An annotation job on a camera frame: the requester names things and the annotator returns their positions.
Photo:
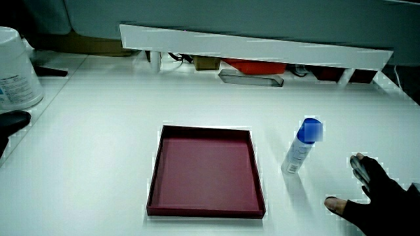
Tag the black rounded object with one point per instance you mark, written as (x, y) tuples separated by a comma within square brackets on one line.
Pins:
[(11, 123)]

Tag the orange box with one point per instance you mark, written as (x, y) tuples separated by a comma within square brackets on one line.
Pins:
[(257, 67)]

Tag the white desk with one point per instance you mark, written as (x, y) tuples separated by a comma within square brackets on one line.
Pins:
[(98, 157)]

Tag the tan cardboard box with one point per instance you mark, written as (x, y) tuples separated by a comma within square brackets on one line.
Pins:
[(206, 63)]

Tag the white monitor riser shelf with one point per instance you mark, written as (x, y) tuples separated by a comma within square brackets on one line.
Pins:
[(249, 46)]

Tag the white glue bottle blue cap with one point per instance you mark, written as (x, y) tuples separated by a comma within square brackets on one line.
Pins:
[(299, 151)]

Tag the dark red shallow tray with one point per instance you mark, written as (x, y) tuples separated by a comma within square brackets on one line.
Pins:
[(206, 173)]

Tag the clear glass rectangular dish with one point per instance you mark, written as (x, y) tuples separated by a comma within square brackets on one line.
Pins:
[(251, 78)]

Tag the white plastic tub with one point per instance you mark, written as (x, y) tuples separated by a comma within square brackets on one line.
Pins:
[(14, 72)]

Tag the person's right hand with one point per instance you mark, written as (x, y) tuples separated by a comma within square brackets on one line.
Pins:
[(382, 203)]

